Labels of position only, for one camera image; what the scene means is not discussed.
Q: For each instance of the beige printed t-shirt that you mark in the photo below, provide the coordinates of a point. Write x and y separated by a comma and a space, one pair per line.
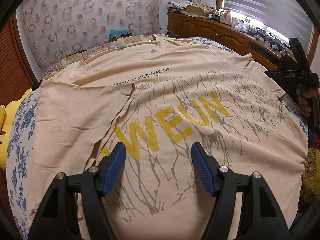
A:
165, 129

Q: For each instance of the person's right hand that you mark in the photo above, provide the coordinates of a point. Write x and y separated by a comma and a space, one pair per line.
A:
303, 101

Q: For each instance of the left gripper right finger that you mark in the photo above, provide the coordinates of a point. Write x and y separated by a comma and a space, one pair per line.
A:
260, 217

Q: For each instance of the wooden side cabinet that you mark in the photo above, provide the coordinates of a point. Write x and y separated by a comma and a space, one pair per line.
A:
183, 26

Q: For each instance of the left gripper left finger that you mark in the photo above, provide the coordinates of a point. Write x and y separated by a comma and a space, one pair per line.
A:
56, 217

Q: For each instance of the folded floral cloth stack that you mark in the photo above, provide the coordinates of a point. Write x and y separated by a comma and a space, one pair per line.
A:
181, 4

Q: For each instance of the blue floral white bedsheet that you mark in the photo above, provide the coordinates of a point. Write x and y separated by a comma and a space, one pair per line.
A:
21, 139

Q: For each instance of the teal item in box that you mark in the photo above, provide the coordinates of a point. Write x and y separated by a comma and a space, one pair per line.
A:
114, 34

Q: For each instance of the zebra window blind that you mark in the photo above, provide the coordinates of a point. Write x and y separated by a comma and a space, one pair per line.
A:
285, 16

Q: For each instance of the cardboard box on cabinet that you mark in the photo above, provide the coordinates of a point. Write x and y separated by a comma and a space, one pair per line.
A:
199, 11

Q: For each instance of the circle patterned sheer curtain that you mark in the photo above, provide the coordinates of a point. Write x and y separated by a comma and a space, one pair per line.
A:
55, 29

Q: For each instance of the yellow Pikachu plush toy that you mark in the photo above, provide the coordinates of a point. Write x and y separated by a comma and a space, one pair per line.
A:
7, 114

